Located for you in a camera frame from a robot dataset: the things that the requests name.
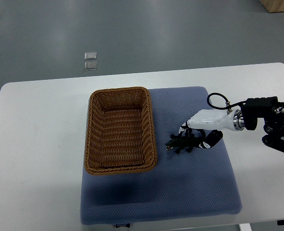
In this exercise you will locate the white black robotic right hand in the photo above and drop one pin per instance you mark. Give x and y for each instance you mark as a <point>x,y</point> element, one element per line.
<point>213,121</point>

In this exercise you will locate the dark green toy crocodile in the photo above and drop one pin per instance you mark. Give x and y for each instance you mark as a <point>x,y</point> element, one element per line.
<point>185,142</point>

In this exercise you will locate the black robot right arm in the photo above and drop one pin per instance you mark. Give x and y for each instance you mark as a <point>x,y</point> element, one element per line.
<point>269,109</point>

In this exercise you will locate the brown woven wicker basket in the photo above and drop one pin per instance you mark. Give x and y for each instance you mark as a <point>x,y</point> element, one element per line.
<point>120,134</point>

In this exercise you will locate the blue-grey fabric cushion mat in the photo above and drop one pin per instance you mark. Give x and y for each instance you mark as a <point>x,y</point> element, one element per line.
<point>196,184</point>

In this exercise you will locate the white table leg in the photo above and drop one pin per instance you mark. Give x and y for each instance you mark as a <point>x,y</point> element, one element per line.
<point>245,227</point>

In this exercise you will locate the wooden box corner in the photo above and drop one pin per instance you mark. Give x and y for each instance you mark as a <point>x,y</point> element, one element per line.
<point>273,6</point>

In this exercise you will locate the lower silver floor plate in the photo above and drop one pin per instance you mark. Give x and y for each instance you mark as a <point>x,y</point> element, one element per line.
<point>90,65</point>

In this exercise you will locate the silver floor plate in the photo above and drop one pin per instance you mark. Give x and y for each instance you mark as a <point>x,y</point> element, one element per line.
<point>91,55</point>
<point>90,65</point>

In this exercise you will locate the upper silver floor plate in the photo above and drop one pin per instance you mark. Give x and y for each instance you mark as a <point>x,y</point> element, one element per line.
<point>91,55</point>

